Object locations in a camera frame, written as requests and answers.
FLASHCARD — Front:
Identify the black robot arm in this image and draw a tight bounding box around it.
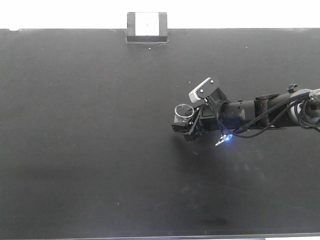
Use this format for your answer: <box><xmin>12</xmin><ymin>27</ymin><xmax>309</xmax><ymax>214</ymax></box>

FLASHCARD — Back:
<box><xmin>171</xmin><ymin>77</ymin><xmax>320</xmax><ymax>146</ymax></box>

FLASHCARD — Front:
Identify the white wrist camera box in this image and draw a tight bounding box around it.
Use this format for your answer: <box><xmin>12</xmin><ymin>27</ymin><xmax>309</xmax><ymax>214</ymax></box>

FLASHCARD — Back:
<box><xmin>188</xmin><ymin>77</ymin><xmax>212</xmax><ymax>104</ymax></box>

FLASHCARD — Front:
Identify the small clear glass beaker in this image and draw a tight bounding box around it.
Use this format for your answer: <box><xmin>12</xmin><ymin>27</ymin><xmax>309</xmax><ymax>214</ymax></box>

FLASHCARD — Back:
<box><xmin>174</xmin><ymin>103</ymin><xmax>195</xmax><ymax>124</ymax></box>

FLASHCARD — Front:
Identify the black braided cable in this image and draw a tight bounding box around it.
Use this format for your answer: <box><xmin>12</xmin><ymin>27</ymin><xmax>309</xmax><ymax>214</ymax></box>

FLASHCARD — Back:
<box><xmin>207</xmin><ymin>87</ymin><xmax>320</xmax><ymax>139</ymax></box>

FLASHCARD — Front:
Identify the small lit circuit board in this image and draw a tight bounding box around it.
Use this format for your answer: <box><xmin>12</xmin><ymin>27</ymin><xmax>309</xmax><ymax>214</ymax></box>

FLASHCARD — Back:
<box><xmin>214</xmin><ymin>133</ymin><xmax>233</xmax><ymax>147</ymax></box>

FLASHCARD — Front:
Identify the black white socket box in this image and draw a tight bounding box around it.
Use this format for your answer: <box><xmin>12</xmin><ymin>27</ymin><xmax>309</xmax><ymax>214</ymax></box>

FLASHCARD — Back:
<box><xmin>125</xmin><ymin>12</ymin><xmax>169</xmax><ymax>44</ymax></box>

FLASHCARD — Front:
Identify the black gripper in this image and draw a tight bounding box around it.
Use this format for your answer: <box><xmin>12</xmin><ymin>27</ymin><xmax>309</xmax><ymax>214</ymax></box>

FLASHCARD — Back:
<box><xmin>171</xmin><ymin>79</ymin><xmax>227</xmax><ymax>142</ymax></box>

